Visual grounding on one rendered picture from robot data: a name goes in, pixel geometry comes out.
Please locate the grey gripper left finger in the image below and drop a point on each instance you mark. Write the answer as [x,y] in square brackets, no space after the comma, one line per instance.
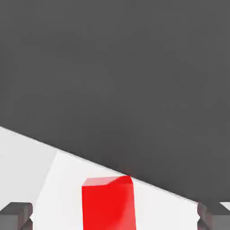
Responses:
[14,215]

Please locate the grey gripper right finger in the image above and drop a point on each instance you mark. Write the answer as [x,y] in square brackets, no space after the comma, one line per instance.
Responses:
[212,220]

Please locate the small red cube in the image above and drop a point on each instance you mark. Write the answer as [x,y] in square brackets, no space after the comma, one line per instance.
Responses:
[107,206]

